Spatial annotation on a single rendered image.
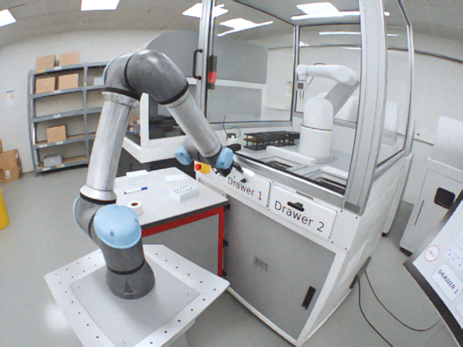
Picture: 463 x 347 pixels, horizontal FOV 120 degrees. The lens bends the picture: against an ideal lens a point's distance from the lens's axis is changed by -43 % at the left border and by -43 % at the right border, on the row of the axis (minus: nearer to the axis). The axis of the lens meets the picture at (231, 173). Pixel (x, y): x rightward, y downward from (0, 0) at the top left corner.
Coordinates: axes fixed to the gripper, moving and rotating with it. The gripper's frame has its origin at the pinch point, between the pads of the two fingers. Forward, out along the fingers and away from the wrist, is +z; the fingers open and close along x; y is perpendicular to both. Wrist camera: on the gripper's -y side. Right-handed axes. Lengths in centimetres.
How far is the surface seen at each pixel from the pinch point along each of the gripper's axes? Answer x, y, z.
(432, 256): 87, 12, -14
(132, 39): -398, -160, -133
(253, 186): 10.9, 1.5, 0.6
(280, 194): 26.9, 1.7, -0.5
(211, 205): -6.1, 17.5, 3.5
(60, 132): -379, 72, -77
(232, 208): -6.9, 9.9, 15.9
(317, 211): 44.1, 2.8, 0.9
